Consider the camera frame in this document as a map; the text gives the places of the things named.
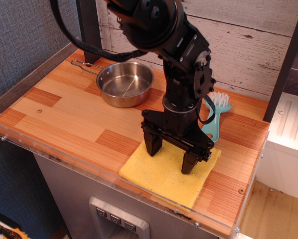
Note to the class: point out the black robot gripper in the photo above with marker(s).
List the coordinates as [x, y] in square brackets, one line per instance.
[181, 130]

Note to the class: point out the yellow towel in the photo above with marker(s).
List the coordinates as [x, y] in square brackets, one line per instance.
[161, 174]

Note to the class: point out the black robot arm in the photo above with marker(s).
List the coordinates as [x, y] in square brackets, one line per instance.
[162, 27]

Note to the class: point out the clear acrylic edge guard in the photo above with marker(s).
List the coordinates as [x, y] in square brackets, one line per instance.
[219, 206]

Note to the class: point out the teal dish brush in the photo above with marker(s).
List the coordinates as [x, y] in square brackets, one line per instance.
[222, 105]

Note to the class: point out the small steel saucepan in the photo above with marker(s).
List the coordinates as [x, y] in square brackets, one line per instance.
[122, 85]

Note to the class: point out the grey cabinet with dispenser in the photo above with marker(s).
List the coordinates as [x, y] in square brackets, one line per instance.
[94, 208]

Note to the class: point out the orange object bottom left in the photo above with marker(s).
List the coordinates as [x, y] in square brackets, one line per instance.
[23, 235]

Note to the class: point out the dark right shelf post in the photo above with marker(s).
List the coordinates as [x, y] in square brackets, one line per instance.
[282, 77]

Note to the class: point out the dark shelf post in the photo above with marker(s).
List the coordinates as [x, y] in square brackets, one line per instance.
[282, 77]
[88, 21]

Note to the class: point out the dark left shelf post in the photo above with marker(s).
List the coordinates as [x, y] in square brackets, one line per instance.
[88, 21]

